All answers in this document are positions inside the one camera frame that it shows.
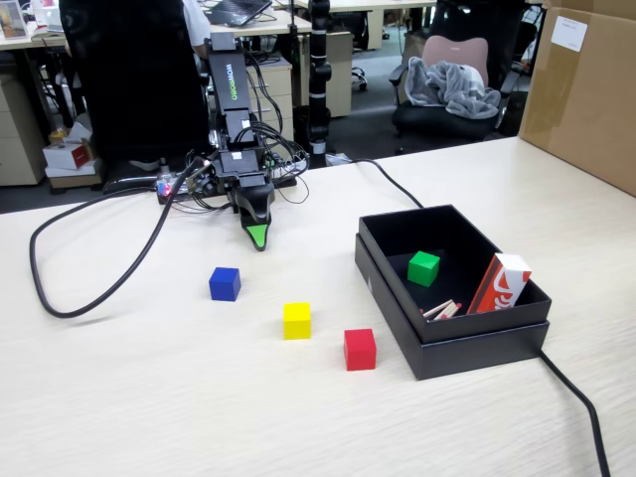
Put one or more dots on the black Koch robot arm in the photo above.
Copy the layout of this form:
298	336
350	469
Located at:
231	79

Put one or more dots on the small brown cardboard box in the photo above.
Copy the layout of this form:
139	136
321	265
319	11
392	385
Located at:
74	180

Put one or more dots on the black chair wheel base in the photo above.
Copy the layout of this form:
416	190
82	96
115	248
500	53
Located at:
360	79

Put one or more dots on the small photo frame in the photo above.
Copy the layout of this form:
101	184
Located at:
12	20

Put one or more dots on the beige office desk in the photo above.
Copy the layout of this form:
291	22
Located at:
248	30

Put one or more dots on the seated person white shirt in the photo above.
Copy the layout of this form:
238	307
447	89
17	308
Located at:
196	25

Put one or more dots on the small white red box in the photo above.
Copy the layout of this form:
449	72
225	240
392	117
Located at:
69	156

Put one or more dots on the beige desk with panel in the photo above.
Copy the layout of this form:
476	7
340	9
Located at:
377	4

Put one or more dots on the blue wooden cube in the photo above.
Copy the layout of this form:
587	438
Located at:
224	285

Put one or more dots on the servo controller circuit board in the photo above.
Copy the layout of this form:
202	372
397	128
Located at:
166	188

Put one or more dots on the black cardboard box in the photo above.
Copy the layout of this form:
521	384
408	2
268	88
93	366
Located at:
447	233

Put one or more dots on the black laptop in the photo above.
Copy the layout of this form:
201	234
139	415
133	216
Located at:
238	10

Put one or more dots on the green wooden cube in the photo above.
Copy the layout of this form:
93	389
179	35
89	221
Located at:
422	270

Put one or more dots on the stack of papers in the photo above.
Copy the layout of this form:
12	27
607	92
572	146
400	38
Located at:
49	34

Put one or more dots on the pink office chair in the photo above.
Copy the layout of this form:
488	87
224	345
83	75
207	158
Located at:
454	49

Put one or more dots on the yellow wooden cube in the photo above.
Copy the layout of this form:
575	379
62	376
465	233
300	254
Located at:
297	323

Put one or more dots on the beige drawer cabinet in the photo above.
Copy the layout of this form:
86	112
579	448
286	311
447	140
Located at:
343	64
278	84
20	129

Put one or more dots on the dark office chair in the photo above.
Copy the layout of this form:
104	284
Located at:
477	17

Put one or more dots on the black segmented pole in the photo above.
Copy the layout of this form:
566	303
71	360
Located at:
319	74

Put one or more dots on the small yellow item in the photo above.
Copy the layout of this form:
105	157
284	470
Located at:
58	135

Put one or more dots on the red wooden cube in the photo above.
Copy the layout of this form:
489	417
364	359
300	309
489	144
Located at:
359	350

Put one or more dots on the black open box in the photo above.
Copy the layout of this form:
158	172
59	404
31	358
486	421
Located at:
477	355

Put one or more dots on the white paper label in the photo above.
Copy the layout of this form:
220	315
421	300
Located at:
569	34

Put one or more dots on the bare board wrist camera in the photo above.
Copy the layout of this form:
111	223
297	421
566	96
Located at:
201	179

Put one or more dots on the large brown cardboard box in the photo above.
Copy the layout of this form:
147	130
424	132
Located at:
586	109

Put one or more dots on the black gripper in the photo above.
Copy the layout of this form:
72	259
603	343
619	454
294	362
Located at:
238	171

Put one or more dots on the wooden match red head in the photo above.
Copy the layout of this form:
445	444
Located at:
437	307
452	310
444	310

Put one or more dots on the black mesh office chair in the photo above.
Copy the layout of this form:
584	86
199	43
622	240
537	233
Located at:
134	74

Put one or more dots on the grey blanket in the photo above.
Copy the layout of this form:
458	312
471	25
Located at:
447	84

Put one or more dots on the red white matchbox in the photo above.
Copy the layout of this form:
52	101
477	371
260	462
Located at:
499	285

